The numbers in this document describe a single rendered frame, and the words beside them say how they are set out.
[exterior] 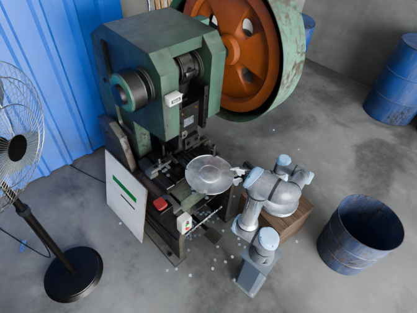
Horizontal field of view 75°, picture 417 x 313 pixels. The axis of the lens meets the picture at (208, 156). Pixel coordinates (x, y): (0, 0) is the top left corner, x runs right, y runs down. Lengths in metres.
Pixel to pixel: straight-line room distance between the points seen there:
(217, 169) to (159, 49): 0.77
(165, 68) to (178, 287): 1.50
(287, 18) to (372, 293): 1.95
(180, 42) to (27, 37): 1.26
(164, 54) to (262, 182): 0.69
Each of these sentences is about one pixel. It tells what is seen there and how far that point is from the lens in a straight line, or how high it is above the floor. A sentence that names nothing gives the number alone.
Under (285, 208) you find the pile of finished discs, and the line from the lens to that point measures 2.07.
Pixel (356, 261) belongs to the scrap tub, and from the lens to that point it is 2.22.
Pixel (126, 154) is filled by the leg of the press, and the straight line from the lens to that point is 1.83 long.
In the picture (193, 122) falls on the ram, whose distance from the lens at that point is 1.54.
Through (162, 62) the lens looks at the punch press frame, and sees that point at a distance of 1.20.
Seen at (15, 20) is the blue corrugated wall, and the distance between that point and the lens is 2.24.
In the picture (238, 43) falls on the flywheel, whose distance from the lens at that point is 1.58.
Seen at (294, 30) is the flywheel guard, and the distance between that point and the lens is 1.39.
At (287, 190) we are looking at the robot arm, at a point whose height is 1.08.
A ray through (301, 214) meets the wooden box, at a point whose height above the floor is 0.35.
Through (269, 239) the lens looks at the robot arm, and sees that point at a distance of 1.57.
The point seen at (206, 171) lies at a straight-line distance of 1.62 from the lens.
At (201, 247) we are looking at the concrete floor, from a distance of 2.24.
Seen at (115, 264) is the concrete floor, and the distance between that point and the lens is 2.25.
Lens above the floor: 2.03
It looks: 47 degrees down
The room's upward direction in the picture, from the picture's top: 5 degrees clockwise
